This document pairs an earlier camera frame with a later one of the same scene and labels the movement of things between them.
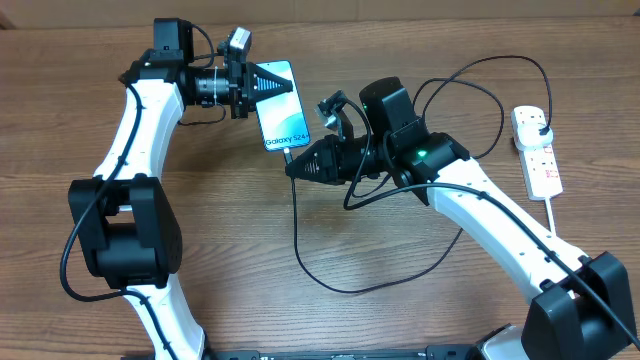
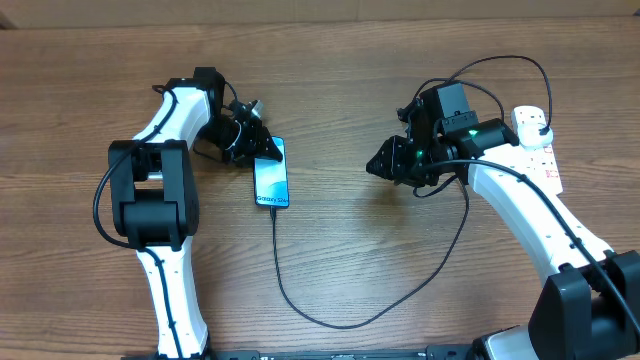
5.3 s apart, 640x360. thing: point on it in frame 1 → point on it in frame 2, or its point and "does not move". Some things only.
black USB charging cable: x=434 y=79 → x=463 y=215
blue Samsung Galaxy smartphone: x=282 y=119 → x=271 y=179
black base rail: x=432 y=352 does not move
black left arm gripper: x=249 y=75 → x=254 y=144
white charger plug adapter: x=527 y=136 does not move
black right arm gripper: x=330 y=154 → x=394 y=155
